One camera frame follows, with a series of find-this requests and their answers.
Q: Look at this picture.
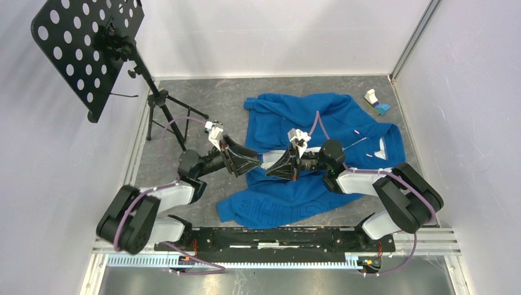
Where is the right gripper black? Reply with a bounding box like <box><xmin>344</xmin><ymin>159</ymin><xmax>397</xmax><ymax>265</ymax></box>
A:
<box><xmin>265</xmin><ymin>143</ymin><xmax>330</xmax><ymax>182</ymax></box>

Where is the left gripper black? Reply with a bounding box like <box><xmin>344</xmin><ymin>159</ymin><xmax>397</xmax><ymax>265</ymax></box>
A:
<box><xmin>195</xmin><ymin>134</ymin><xmax>261</xmax><ymax>178</ymax></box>

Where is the blue zip-up jacket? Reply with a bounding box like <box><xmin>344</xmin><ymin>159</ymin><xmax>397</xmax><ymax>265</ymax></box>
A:
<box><xmin>216</xmin><ymin>93</ymin><xmax>406</xmax><ymax>229</ymax></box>

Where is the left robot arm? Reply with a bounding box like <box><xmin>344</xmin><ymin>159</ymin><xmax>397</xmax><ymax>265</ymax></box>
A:
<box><xmin>96</xmin><ymin>135</ymin><xmax>261</xmax><ymax>254</ymax></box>

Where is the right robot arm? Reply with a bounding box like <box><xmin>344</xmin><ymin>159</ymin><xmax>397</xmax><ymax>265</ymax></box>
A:
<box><xmin>267</xmin><ymin>140</ymin><xmax>444</xmax><ymax>251</ymax></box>

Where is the small blue toy robot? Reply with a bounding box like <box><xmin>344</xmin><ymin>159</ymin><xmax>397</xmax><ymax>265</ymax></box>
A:
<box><xmin>212</xmin><ymin>120</ymin><xmax>223</xmax><ymax>128</ymax></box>

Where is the white blue toy block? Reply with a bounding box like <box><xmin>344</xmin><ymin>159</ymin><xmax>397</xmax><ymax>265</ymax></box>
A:
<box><xmin>364</xmin><ymin>89</ymin><xmax>391</xmax><ymax>116</ymax></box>

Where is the black perforated music stand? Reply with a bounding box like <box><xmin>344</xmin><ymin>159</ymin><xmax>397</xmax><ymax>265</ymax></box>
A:
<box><xmin>31</xmin><ymin>0</ymin><xmax>209</xmax><ymax>149</ymax></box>

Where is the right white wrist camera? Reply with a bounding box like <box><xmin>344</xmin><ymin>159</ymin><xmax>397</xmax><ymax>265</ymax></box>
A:
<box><xmin>288</xmin><ymin>128</ymin><xmax>311</xmax><ymax>157</ymax></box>

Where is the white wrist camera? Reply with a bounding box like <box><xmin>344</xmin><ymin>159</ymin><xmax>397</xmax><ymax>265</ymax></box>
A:
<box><xmin>288</xmin><ymin>128</ymin><xmax>311</xmax><ymax>157</ymax></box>
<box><xmin>205</xmin><ymin>121</ymin><xmax>224</xmax><ymax>151</ymax></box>

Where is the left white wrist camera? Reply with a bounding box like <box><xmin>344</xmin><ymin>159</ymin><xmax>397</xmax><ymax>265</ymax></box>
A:
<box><xmin>205</xmin><ymin>121</ymin><xmax>224</xmax><ymax>151</ymax></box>

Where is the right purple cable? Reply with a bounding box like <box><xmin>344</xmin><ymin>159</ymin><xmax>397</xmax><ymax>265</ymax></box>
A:
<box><xmin>308</xmin><ymin>111</ymin><xmax>438</xmax><ymax>277</ymax></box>

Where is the purple cable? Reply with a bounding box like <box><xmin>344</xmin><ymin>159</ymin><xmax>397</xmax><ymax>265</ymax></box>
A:
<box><xmin>308</xmin><ymin>111</ymin><xmax>438</xmax><ymax>277</ymax></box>
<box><xmin>113</xmin><ymin>117</ymin><xmax>227</xmax><ymax>276</ymax></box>

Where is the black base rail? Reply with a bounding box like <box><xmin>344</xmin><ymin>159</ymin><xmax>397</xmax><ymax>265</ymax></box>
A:
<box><xmin>173</xmin><ymin>226</ymin><xmax>396</xmax><ymax>263</ymax></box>

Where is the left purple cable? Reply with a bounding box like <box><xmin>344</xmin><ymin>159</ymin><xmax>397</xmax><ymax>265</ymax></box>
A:
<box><xmin>113</xmin><ymin>117</ymin><xmax>227</xmax><ymax>276</ymax></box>

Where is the white toothed cable tray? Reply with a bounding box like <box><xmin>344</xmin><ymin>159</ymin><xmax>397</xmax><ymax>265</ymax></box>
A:
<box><xmin>106</xmin><ymin>253</ymin><xmax>376</xmax><ymax>270</ymax></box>

